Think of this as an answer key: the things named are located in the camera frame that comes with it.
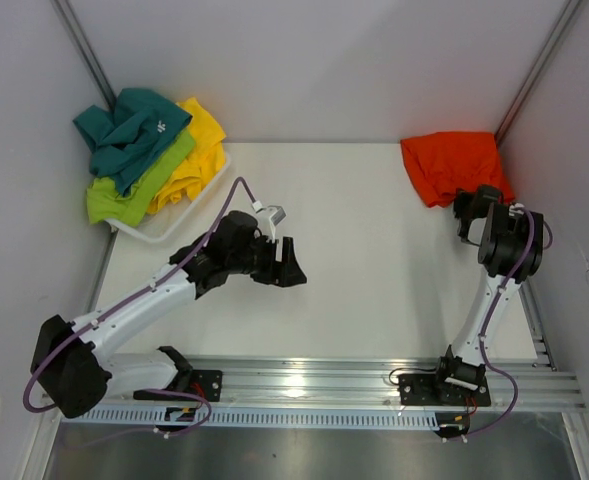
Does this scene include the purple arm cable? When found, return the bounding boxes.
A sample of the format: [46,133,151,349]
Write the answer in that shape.
[388,202,554,444]
[22,177,275,444]

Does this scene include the yellow shorts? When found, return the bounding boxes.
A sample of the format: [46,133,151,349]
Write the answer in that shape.
[147,97,226,215]

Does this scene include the white perforated plastic basket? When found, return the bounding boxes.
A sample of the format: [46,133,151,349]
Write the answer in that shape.
[105,149,232,245]

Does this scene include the aluminium frame post left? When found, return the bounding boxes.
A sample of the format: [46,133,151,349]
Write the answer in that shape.
[51,0,116,109]

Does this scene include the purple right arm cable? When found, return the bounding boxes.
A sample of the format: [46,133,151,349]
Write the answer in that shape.
[388,202,554,444]

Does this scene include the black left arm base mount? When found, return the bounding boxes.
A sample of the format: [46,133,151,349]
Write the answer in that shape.
[133,346,223,402]

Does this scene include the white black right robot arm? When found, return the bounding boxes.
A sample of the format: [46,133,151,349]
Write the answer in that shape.
[430,185,545,404]

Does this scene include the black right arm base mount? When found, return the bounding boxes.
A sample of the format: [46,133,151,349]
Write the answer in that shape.
[388,352,491,407]

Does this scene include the teal shorts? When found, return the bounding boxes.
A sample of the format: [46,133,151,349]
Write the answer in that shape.
[73,88,192,196]

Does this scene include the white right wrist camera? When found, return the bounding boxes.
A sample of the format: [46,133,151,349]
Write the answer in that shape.
[509,203,525,216]

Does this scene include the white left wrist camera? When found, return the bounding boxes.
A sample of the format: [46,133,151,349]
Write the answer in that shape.
[252,201,286,242]

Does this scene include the white slotted cable duct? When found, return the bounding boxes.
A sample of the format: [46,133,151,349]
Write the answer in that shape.
[73,405,473,431]

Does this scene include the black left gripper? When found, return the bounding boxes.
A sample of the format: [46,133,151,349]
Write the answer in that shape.
[227,233,306,287]

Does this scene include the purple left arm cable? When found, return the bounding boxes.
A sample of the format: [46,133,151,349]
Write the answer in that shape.
[22,177,275,444]

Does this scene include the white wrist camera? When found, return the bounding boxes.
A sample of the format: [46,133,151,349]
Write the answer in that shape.
[509,203,525,216]
[252,201,286,242]

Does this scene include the orange shorts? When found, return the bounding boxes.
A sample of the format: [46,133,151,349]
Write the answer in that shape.
[400,131,515,208]

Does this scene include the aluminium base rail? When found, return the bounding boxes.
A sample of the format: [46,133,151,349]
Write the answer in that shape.
[188,356,586,412]

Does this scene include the aluminium frame post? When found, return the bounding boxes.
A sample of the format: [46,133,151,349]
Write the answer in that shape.
[494,0,587,147]
[51,0,116,109]

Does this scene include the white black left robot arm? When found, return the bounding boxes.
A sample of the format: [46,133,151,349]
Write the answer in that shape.
[30,206,307,419]

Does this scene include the lime green shorts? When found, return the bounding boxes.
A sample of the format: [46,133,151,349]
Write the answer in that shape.
[86,128,195,227]

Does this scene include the aluminium frame post right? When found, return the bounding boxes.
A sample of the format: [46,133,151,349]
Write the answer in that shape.
[494,0,587,147]

